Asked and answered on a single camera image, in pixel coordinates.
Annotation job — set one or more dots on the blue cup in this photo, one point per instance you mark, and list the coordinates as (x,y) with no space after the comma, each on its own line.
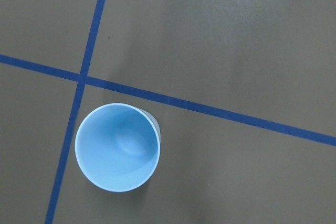
(117,147)

